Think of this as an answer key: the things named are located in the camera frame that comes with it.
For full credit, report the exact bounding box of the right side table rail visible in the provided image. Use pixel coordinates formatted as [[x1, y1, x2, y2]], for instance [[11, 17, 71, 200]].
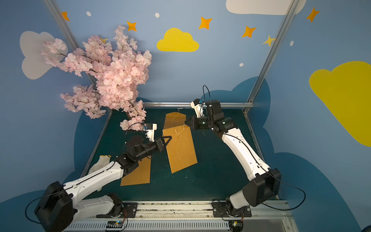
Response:
[[243, 112, 280, 200]]

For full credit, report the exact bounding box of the right round circuit board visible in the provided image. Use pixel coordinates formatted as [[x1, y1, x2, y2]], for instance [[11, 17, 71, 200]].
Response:
[[228, 221, 243, 232]]

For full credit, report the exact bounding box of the white work glove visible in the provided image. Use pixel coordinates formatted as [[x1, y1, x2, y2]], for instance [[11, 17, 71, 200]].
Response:
[[88, 155, 111, 175]]

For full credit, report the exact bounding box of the pink artificial blossom tree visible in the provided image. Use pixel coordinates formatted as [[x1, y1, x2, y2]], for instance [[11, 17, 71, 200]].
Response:
[[41, 25, 152, 131]]

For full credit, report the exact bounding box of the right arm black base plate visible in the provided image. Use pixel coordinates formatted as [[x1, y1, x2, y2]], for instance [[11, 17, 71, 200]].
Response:
[[211, 200, 252, 218]]

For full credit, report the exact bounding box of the diagonal aluminium bar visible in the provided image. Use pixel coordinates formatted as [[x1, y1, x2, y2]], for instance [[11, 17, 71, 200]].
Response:
[[43, 0, 98, 85], [243, 0, 301, 116]]

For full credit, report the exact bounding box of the right diagonal aluminium bar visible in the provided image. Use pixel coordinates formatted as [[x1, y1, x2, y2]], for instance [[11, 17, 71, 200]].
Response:
[[243, 0, 301, 116]]

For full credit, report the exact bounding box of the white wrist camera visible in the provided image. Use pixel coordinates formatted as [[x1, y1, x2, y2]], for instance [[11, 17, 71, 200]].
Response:
[[190, 99, 204, 118], [144, 123, 157, 142]]

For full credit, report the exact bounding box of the left diagonal aluminium bar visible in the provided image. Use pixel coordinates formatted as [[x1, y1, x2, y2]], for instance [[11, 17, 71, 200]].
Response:
[[43, 0, 98, 85]]

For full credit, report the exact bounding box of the aluminium front mounting rail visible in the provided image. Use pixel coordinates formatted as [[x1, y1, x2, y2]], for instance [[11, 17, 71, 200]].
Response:
[[65, 201, 299, 232]]

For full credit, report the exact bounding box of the back horizontal aluminium bar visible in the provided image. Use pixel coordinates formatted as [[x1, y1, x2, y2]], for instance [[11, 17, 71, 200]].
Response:
[[143, 102, 254, 109]]

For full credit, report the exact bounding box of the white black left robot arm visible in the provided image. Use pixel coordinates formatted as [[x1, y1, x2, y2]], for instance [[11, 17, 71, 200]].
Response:
[[34, 136, 172, 232]]

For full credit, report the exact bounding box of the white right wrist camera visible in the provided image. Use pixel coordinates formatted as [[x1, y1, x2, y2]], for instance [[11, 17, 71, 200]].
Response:
[[190, 99, 204, 118]]

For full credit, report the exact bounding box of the table rail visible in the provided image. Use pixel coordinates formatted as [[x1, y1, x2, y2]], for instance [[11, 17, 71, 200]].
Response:
[[243, 112, 280, 200], [64, 113, 111, 182]]

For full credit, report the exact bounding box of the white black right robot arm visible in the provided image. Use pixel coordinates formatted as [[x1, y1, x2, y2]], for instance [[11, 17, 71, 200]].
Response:
[[185, 99, 282, 211]]

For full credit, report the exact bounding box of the kraft paper file bag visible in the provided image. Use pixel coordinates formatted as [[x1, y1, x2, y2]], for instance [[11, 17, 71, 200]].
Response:
[[163, 125, 198, 174], [120, 158, 151, 186], [163, 112, 186, 130]]

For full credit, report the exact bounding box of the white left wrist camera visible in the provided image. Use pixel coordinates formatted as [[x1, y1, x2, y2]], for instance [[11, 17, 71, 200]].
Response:
[[144, 123, 157, 142]]

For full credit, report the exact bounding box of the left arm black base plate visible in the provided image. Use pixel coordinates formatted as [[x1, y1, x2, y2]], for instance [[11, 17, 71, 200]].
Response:
[[96, 202, 138, 218]]

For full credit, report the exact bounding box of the left green circuit board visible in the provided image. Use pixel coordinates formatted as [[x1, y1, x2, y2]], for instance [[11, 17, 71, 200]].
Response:
[[104, 220, 124, 232]]

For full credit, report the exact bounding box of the left side table rail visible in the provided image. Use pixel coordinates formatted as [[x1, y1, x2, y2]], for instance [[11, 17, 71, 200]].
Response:
[[64, 113, 111, 182]]

